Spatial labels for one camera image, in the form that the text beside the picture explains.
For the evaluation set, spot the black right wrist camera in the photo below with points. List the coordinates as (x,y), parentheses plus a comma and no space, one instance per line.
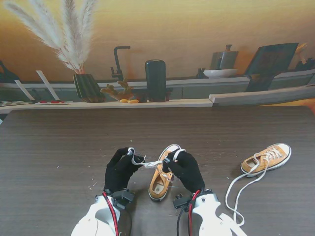
(181,203)

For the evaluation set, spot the dark low stand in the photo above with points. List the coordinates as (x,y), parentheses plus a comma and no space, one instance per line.
(169,94)

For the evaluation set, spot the small black holder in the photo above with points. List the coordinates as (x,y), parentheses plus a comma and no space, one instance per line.
(200,73)

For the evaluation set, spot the dark green ribbed vase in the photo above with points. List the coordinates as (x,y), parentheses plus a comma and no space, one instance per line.
(86,87)

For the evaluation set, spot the white pampas grass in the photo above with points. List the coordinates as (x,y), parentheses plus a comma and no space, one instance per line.
(73,37)

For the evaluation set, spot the red flat strips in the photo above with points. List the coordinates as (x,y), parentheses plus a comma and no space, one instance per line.
(53,102)

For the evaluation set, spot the black kitchen faucet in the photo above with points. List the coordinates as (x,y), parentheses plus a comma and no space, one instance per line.
(117,61)

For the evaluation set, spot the yellow cactus ornament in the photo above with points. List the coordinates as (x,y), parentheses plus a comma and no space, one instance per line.
(123,93)

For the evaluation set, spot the long white shoelace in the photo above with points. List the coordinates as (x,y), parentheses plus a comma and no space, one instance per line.
(150,164)

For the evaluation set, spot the grey metal pot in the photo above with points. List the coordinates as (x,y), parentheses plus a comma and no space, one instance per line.
(226,60)

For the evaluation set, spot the long white slat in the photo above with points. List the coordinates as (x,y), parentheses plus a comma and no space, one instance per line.
(48,85)

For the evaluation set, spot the short white slat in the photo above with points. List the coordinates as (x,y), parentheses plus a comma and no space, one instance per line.
(24,90)

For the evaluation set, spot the white bowl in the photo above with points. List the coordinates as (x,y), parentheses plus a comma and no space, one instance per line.
(219,73)

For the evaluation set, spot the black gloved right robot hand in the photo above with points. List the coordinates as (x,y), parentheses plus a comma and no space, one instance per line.
(189,169)

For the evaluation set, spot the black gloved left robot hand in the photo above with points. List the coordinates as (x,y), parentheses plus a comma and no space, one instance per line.
(118,172)

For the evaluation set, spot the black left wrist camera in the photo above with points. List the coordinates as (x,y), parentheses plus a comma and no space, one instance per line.
(124,197)

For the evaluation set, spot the black cylindrical canister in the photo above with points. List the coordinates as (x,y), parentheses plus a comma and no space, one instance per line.
(155,81)

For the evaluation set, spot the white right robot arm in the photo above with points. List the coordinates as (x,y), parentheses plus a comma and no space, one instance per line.
(211,216)

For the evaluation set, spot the yellow oval fruit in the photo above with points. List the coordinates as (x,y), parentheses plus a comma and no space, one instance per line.
(133,101)
(123,100)

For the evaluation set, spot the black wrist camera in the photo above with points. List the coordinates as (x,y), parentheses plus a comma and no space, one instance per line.
(124,197)
(181,203)

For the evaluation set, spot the grey wooden plank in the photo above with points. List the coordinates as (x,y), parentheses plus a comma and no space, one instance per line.
(258,97)

